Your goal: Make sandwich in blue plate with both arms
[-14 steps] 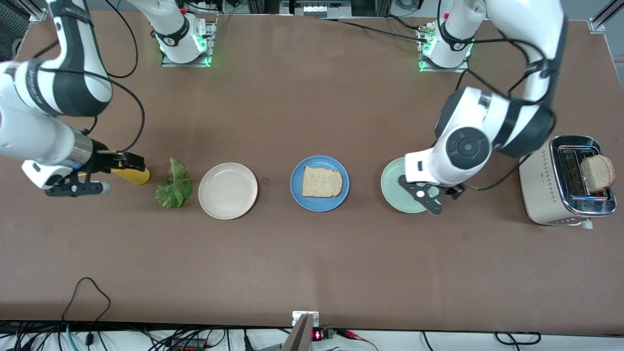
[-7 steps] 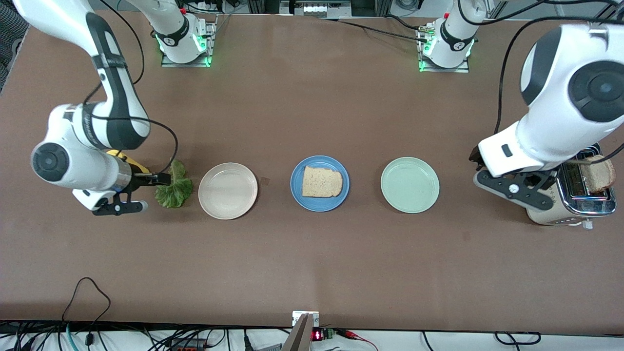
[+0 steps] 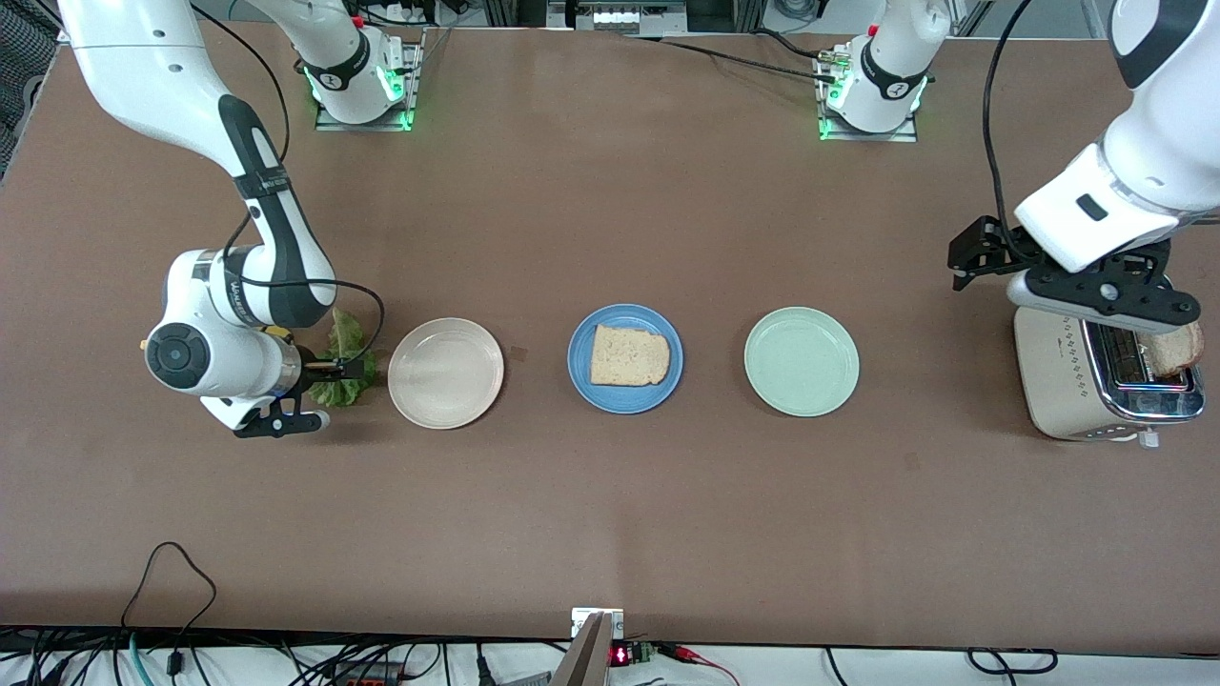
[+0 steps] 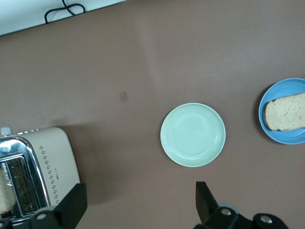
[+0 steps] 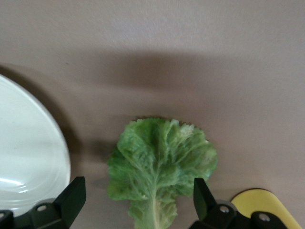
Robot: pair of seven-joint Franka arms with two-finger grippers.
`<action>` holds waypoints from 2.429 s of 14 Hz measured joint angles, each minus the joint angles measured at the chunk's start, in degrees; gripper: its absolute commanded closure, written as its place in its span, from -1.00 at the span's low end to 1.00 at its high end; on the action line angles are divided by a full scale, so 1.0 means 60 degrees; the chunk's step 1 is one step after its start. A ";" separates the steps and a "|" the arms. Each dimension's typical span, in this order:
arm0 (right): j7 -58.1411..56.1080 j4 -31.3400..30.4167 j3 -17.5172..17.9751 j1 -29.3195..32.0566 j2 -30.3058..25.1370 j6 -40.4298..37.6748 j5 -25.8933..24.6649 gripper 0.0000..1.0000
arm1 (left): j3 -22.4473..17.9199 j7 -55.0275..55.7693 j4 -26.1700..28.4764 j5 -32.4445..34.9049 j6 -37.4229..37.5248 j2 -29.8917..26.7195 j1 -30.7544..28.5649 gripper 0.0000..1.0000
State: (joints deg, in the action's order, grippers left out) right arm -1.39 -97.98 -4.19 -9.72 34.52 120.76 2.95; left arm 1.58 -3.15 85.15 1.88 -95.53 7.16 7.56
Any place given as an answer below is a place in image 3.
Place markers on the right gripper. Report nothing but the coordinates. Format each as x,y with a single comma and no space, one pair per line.
310,366

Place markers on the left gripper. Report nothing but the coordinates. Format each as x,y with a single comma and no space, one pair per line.
980,250

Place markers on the green lettuce leaf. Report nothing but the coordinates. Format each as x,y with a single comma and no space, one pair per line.
345,333

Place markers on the toasted bread slice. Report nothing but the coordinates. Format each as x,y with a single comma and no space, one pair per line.
1177,348
629,357

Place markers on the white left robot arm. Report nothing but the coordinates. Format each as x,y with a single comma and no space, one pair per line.
1163,124

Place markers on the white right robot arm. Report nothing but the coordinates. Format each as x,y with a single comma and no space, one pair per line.
152,76

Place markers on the beige plate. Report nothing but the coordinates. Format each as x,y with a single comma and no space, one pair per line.
445,373

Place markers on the pale green plate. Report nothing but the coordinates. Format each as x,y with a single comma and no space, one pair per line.
801,362

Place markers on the blue plate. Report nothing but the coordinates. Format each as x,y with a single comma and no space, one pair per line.
581,381

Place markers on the cream toaster with chrome top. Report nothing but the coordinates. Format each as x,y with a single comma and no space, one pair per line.
1058,381

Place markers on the white clamp block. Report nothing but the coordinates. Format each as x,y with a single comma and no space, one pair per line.
617,624

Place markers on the red LED display board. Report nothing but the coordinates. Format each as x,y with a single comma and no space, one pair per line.
621,655

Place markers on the grey control box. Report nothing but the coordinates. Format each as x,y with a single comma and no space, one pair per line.
615,17

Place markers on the black white patterned fabric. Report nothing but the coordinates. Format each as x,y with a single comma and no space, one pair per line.
24,57

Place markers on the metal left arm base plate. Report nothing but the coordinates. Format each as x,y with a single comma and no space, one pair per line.
867,137

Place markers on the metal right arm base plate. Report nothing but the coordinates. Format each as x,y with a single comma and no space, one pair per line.
415,95

